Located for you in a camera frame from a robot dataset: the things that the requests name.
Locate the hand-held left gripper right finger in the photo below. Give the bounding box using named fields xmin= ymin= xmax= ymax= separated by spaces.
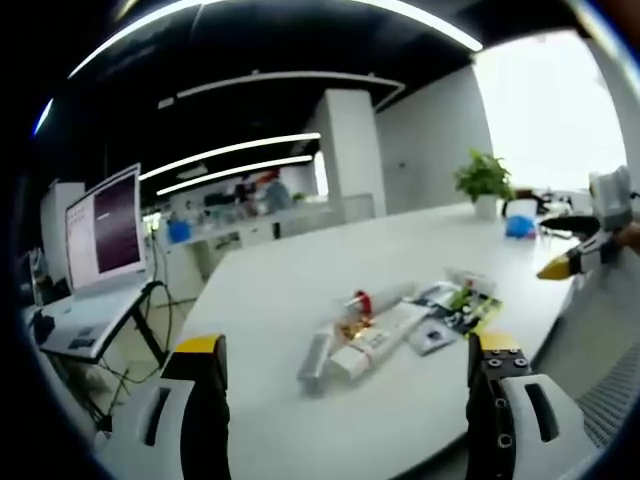
xmin=464 ymin=329 xmax=592 ymax=480

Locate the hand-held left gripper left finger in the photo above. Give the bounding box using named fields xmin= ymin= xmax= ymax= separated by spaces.
xmin=97 ymin=333 xmax=232 ymax=480

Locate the clear skincare packet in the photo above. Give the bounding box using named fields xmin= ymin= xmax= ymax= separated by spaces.
xmin=443 ymin=266 xmax=497 ymax=297

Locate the green yellow skincare packet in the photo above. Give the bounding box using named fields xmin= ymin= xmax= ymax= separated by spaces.
xmin=447 ymin=293 xmax=504 ymax=335

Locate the grey skincare sachet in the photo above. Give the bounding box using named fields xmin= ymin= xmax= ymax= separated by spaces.
xmin=402 ymin=281 xmax=457 ymax=307

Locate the long white skincare box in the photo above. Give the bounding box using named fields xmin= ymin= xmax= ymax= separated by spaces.
xmin=349 ymin=303 xmax=432 ymax=372

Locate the silver skincare tube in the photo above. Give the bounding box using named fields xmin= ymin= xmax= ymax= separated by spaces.
xmin=296 ymin=329 xmax=337 ymax=397

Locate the white skincare tube red cap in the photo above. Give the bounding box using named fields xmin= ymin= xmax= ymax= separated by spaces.
xmin=342 ymin=280 xmax=419 ymax=316

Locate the blue storage box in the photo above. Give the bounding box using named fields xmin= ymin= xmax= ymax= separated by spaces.
xmin=166 ymin=219 xmax=192 ymax=245

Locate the blue plastic bag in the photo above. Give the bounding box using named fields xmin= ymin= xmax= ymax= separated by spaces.
xmin=503 ymin=214 xmax=537 ymax=242

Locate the white container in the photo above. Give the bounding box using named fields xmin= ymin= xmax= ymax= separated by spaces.
xmin=504 ymin=197 xmax=540 ymax=218

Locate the black folding stand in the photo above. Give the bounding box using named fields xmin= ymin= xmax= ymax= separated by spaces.
xmin=89 ymin=279 xmax=171 ymax=431

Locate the green potted plant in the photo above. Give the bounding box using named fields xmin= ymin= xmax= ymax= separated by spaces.
xmin=452 ymin=146 xmax=517 ymax=221

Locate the white laptop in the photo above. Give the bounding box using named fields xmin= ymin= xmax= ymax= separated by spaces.
xmin=38 ymin=282 xmax=149 ymax=362

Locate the computer monitor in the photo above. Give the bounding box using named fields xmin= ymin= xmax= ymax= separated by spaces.
xmin=63 ymin=161 xmax=149 ymax=296

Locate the white counter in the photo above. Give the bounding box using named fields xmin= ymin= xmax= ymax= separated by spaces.
xmin=164 ymin=197 xmax=335 ymax=281

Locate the ceiling light strip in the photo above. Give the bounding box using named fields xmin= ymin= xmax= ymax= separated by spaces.
xmin=67 ymin=0 xmax=484 ymax=81
xmin=137 ymin=131 xmax=322 ymax=182
xmin=157 ymin=69 xmax=405 ymax=112
xmin=155 ymin=153 xmax=315 ymax=197

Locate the black cable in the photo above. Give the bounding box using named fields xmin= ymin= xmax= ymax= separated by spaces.
xmin=147 ymin=234 xmax=187 ymax=321

